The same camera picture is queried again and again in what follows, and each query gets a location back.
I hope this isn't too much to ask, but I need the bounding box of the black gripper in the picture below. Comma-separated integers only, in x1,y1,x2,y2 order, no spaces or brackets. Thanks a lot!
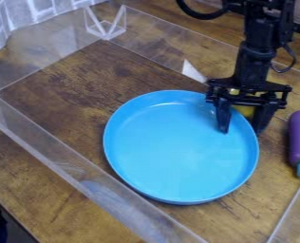
207,77,292,135

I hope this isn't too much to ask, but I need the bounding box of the yellow toy lemon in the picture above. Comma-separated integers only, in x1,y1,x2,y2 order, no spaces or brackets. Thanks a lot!
235,105,256,120

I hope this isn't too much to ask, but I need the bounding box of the blue round plate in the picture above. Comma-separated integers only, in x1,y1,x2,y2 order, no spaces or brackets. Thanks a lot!
104,90,260,205

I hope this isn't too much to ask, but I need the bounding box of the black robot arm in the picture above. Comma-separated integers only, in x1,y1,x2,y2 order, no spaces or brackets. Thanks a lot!
207,0,297,134

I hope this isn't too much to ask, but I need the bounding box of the white patterned curtain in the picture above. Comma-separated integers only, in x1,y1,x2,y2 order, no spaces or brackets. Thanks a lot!
0,0,108,49

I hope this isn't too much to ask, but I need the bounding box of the clear acrylic enclosure wall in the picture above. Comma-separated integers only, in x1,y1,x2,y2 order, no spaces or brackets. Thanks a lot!
0,0,300,243

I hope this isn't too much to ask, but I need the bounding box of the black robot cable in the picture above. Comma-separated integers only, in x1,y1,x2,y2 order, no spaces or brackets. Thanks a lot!
174,0,231,21

